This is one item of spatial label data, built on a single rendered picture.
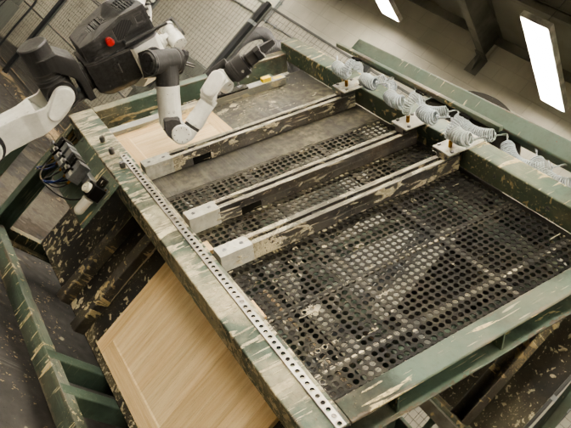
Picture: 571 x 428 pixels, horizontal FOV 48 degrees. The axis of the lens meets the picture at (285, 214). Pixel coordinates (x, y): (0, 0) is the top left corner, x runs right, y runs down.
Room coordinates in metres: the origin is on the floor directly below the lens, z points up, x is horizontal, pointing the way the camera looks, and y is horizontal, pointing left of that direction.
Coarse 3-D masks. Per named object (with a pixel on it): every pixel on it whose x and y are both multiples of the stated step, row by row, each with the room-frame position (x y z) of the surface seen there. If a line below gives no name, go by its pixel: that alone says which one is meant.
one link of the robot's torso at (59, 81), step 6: (60, 78) 2.43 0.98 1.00; (66, 78) 2.45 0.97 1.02; (42, 84) 2.42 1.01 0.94; (48, 84) 2.42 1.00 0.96; (54, 84) 2.42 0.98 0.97; (60, 84) 2.44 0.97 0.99; (66, 84) 2.45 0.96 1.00; (72, 84) 2.49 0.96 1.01; (42, 90) 2.43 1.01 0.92; (48, 90) 2.43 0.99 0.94; (48, 96) 2.43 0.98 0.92
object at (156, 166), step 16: (352, 64) 3.00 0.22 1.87; (352, 80) 3.13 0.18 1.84; (336, 96) 3.10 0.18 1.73; (352, 96) 3.10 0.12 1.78; (288, 112) 2.98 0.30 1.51; (304, 112) 2.98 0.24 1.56; (320, 112) 3.04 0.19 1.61; (336, 112) 3.09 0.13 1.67; (240, 128) 2.88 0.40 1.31; (256, 128) 2.88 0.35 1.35; (272, 128) 2.93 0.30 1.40; (288, 128) 2.98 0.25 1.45; (192, 144) 2.79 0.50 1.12; (208, 144) 2.78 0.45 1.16; (224, 144) 2.82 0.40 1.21; (240, 144) 2.87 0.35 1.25; (144, 160) 2.70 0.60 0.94; (160, 160) 2.69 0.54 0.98; (176, 160) 2.72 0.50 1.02; (192, 160) 2.77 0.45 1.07; (160, 176) 2.71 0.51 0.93
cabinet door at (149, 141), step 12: (216, 120) 3.07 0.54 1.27; (132, 132) 3.01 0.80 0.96; (144, 132) 3.01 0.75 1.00; (156, 132) 3.01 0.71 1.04; (204, 132) 2.98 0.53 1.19; (216, 132) 2.97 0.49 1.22; (132, 144) 2.92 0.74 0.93; (144, 144) 2.92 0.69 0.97; (156, 144) 2.92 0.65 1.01; (168, 144) 2.91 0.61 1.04; (180, 144) 2.90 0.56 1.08; (132, 156) 2.84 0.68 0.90; (144, 156) 2.83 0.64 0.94
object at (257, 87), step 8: (272, 80) 3.35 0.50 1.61; (280, 80) 3.37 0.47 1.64; (248, 88) 3.28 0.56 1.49; (256, 88) 3.31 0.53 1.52; (264, 88) 3.33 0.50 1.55; (232, 96) 3.25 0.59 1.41; (240, 96) 3.28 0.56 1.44; (184, 104) 3.17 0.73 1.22; (192, 104) 3.17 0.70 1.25; (216, 104) 3.22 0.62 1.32; (184, 112) 3.14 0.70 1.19; (136, 120) 3.07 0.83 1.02; (144, 120) 3.07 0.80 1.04; (152, 120) 3.07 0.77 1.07; (112, 128) 3.02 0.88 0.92; (120, 128) 3.01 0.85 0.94; (128, 128) 3.02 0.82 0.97; (136, 128) 3.04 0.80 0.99
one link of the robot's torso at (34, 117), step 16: (32, 96) 2.52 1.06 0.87; (64, 96) 2.44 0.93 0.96; (16, 112) 2.45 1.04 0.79; (32, 112) 2.42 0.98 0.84; (48, 112) 2.44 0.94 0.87; (64, 112) 2.46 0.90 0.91; (0, 128) 2.39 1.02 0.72; (16, 128) 2.43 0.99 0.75; (32, 128) 2.45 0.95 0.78; (48, 128) 2.47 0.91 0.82; (16, 144) 2.46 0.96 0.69; (0, 160) 2.44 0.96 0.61
